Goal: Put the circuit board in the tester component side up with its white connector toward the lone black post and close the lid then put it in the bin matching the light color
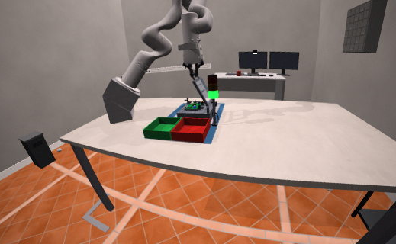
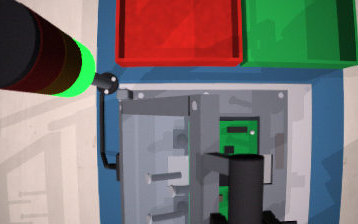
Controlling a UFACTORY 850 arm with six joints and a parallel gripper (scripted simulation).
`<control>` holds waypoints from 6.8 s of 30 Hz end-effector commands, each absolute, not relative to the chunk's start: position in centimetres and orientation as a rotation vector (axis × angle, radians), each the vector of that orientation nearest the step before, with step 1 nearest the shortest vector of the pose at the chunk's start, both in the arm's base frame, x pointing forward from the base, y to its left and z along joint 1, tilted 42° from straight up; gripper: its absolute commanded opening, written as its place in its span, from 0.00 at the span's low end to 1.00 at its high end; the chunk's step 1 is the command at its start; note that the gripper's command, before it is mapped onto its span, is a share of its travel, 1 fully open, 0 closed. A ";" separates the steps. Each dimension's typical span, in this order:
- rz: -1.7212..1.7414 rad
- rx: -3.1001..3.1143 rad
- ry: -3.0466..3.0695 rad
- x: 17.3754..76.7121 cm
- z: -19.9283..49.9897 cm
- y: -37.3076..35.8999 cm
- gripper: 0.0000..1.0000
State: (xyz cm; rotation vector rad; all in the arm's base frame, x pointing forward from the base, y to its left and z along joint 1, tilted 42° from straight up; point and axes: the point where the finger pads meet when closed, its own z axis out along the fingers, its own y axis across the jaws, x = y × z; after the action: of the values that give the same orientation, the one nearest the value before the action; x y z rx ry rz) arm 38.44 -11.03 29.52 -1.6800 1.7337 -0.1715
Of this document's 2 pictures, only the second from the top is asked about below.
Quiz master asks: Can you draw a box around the red bin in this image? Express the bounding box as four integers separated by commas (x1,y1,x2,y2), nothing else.
115,0,243,67

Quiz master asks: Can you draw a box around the green circuit board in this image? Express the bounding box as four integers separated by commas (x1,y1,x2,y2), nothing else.
219,121,257,221

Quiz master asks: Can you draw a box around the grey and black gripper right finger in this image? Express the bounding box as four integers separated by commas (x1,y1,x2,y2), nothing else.
262,211,281,224

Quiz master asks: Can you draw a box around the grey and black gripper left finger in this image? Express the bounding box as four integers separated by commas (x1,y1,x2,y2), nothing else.
210,213,228,224

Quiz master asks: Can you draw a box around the green open bin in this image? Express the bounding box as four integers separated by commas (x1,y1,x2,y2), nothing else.
240,0,358,69

